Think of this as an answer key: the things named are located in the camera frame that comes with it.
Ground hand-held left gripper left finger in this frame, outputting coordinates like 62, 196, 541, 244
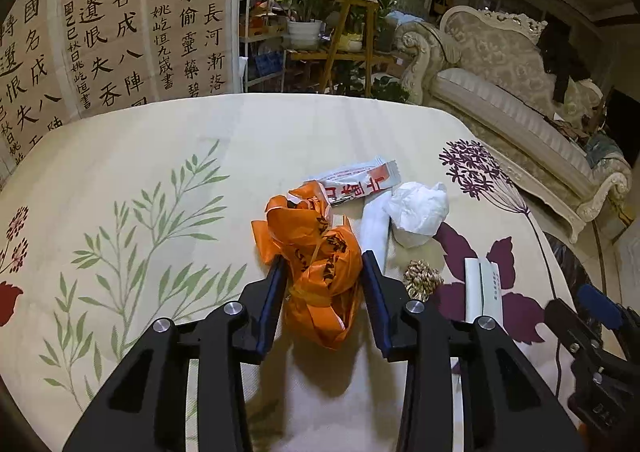
62, 262, 288, 452

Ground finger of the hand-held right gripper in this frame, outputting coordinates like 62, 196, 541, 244
575, 283, 640, 358
544, 298, 606, 373

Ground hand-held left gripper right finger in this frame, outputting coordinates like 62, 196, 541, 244
361, 250, 586, 452

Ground gold twisted cord knot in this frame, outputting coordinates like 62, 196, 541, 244
402, 259, 444, 302

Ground bin with black bag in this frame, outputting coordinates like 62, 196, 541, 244
542, 231, 609, 313

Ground orange plastic bag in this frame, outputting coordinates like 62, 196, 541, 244
251, 180, 362, 352

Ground white cloth strip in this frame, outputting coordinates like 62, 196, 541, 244
357, 199, 401, 273

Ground white paper box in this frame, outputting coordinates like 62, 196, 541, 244
463, 256, 504, 329

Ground white tissue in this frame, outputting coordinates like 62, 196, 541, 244
382, 181, 450, 249

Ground red and white sachet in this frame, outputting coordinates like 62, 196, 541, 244
303, 155, 401, 209

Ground blue-grey knit blanket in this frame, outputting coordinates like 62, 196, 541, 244
584, 133, 632, 171

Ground floral tablecloth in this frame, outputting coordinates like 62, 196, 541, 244
0, 92, 592, 452

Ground brown items on sofa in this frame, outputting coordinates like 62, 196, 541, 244
545, 114, 591, 143

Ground green ivy plant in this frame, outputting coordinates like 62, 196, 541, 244
369, 76, 412, 105

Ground ornate cream sofa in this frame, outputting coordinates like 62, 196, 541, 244
394, 5, 634, 246

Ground wooden plant stand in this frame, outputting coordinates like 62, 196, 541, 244
289, 0, 397, 96

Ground black jacket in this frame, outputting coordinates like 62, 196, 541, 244
536, 20, 587, 103

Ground white metal rack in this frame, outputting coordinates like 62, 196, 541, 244
238, 0, 287, 93

